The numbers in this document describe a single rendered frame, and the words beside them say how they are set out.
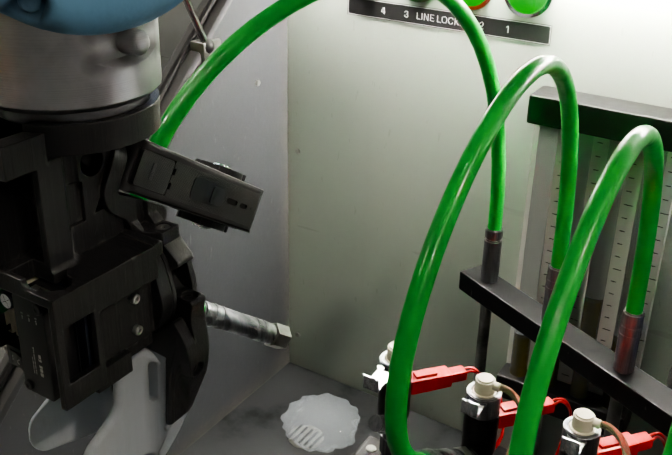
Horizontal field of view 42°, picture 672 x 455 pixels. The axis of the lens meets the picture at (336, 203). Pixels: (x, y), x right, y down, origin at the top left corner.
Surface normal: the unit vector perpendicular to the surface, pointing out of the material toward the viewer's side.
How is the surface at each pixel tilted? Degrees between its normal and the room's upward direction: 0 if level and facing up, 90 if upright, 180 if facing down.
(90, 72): 90
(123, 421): 93
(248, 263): 90
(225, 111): 90
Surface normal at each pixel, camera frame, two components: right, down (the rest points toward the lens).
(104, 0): 0.37, 0.47
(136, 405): 0.84, 0.29
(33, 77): -0.03, 0.42
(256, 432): 0.02, -0.91
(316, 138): -0.54, 0.35
